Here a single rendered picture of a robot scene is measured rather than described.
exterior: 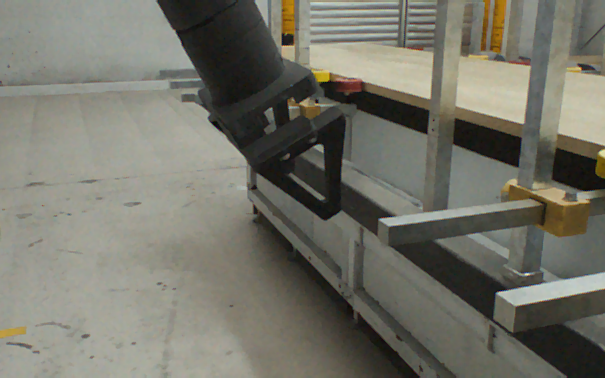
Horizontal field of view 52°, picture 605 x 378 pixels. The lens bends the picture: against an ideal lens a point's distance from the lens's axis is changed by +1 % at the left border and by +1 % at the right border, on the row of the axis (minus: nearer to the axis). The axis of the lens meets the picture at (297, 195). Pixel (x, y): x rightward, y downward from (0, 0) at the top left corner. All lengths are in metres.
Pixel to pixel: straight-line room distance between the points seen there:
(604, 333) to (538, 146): 0.28
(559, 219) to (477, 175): 0.54
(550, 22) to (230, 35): 0.63
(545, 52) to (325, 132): 0.62
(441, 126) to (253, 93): 0.81
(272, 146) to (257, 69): 0.06
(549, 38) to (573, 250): 0.47
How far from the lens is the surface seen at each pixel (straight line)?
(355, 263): 2.14
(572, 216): 0.96
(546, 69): 0.97
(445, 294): 1.29
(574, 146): 1.21
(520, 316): 0.65
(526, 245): 1.03
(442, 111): 1.19
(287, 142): 0.38
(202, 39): 0.41
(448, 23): 1.17
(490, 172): 1.44
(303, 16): 1.84
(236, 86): 0.41
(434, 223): 0.86
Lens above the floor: 1.14
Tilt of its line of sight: 18 degrees down
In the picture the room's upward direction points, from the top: straight up
